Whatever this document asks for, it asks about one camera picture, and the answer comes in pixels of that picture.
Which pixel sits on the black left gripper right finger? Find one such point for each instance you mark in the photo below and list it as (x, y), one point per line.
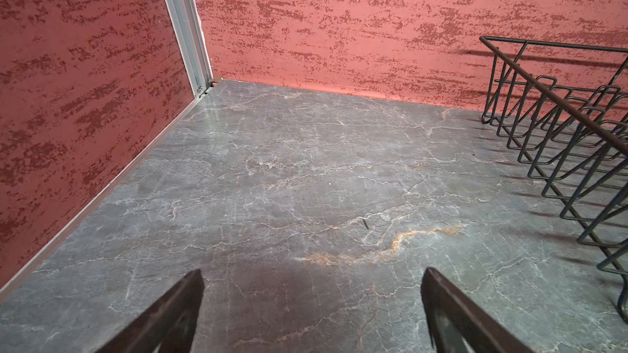
(457, 324)

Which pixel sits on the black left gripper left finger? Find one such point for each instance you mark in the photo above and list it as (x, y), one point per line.
(167, 325)

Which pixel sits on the black wire dish rack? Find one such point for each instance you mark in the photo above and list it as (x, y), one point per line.
(562, 107)

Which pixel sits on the left aluminium corner post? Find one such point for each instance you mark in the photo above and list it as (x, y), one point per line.
(192, 45)

